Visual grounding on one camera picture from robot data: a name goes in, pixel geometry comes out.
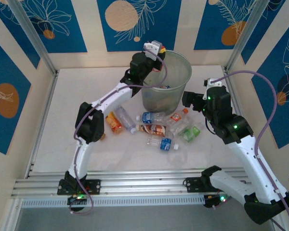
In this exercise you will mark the narrow aluminium cross rail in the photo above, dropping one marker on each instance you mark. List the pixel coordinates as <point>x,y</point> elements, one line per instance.
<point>135,173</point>

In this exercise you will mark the aluminium side rail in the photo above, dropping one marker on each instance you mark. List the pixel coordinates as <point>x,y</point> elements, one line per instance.
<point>233,87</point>
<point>46,103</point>

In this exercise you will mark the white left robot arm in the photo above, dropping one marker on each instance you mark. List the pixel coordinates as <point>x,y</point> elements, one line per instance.
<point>83,156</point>

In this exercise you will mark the green label plastic bottle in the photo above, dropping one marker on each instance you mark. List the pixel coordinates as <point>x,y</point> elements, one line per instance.
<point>190,133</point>

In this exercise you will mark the blue label water bottle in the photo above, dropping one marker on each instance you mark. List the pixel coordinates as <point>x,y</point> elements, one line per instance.
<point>148,117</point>
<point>165,144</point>

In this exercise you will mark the red label bottle orange cap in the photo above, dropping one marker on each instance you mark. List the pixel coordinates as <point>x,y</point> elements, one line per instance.
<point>175,116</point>

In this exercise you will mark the wide aluminium cross beam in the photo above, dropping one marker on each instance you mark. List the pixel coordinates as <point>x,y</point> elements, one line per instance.
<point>139,187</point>

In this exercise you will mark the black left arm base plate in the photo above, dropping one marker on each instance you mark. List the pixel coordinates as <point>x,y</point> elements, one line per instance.
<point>96,186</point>

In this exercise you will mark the aluminium frame post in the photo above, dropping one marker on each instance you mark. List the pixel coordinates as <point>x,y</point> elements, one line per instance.
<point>250,31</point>
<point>10,216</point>
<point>33,38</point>

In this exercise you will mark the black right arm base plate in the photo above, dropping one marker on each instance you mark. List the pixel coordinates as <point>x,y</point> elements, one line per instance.
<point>191,185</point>

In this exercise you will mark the orange drink bottle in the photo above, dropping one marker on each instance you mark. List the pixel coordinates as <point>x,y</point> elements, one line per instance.
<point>113,123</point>

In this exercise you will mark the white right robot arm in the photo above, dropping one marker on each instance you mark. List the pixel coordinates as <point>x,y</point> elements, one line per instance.
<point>245,154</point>

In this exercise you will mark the aluminium lower frame post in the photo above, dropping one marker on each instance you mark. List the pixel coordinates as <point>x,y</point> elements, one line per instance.
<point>10,216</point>

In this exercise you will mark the clear crushed plastic bottle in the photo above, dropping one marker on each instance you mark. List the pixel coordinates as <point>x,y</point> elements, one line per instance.
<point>180,127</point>

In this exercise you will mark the brown coffee drink bottle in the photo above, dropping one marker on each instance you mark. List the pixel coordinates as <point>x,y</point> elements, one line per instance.
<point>153,130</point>

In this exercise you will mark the large clear plastic bottle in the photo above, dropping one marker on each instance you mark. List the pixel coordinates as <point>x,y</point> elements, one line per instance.
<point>125,118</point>

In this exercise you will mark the grey mesh waste bin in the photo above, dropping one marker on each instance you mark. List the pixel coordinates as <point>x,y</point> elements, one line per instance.
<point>159,101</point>

